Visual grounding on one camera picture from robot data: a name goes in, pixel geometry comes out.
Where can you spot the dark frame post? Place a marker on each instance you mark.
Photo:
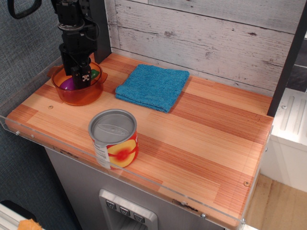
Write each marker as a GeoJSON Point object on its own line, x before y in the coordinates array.
{"type": "Point", "coordinates": [289, 63]}
{"type": "Point", "coordinates": [98, 14]}

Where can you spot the clear acrylic table guard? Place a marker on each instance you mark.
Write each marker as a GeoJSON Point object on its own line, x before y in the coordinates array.
{"type": "Point", "coordinates": [202, 156]}

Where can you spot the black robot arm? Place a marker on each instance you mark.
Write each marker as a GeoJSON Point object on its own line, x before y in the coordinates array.
{"type": "Point", "coordinates": [73, 15]}

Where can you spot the dark right frame post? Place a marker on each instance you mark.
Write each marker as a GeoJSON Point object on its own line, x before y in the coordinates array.
{"type": "Point", "coordinates": [289, 63]}

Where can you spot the folded blue towel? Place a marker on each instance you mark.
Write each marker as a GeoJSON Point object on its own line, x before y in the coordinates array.
{"type": "Point", "coordinates": [153, 87]}

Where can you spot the purple toy eggplant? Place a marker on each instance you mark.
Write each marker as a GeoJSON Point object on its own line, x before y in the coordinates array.
{"type": "Point", "coordinates": [69, 85]}

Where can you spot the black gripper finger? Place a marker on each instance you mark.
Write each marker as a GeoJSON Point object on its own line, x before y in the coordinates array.
{"type": "Point", "coordinates": [67, 68]}
{"type": "Point", "coordinates": [81, 76]}

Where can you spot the dark left frame post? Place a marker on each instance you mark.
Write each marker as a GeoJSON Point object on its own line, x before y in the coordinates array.
{"type": "Point", "coordinates": [98, 14]}

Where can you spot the white ridged appliance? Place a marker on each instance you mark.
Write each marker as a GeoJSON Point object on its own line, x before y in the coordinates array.
{"type": "Point", "coordinates": [285, 157]}

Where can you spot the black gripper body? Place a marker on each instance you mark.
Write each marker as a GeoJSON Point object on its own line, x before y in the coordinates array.
{"type": "Point", "coordinates": [78, 45]}

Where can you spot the orange transparent plastic pot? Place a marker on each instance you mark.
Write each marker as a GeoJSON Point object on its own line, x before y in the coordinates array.
{"type": "Point", "coordinates": [78, 96]}

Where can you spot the grey cabinet with dispenser panel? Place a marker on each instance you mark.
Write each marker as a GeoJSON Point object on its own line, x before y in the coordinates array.
{"type": "Point", "coordinates": [82, 185]}

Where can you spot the black and orange object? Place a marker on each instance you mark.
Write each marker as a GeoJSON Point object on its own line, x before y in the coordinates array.
{"type": "Point", "coordinates": [15, 217]}

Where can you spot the peach can with grey lid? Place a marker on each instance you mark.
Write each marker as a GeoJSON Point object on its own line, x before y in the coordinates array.
{"type": "Point", "coordinates": [115, 138]}

